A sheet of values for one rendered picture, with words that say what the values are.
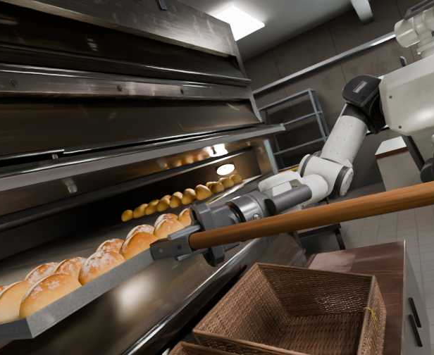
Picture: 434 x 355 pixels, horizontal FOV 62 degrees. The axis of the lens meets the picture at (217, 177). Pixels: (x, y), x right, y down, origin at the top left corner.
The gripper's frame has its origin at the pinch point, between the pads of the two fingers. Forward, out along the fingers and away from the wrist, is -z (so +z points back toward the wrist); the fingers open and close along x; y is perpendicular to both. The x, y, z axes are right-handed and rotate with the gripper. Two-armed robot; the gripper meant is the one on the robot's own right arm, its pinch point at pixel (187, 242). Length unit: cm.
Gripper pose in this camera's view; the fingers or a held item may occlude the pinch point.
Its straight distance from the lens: 68.4
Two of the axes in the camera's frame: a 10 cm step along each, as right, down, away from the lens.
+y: 4.3, -1.1, -9.0
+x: -3.1, -9.5, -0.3
